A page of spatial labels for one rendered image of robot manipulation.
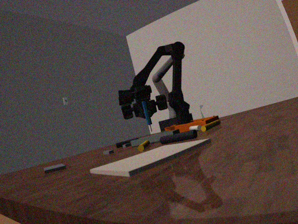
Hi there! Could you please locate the blue cylinder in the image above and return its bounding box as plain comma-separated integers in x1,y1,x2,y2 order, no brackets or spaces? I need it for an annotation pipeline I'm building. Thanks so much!
142,101,152,132

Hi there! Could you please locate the yellow stylus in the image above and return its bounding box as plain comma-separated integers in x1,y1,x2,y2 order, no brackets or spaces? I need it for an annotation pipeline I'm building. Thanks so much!
137,140,150,152

